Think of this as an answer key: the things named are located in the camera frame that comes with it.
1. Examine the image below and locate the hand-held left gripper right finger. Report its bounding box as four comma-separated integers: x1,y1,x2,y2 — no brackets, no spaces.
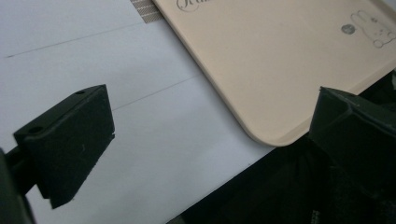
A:
308,86,396,203

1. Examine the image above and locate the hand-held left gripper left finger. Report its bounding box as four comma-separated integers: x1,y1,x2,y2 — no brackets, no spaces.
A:
3,84,116,210

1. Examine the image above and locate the beige plastic tray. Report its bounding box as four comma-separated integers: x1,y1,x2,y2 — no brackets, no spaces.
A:
151,0,396,147

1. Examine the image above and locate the striped grey cloth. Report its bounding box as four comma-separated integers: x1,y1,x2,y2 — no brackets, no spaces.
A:
130,0,165,24

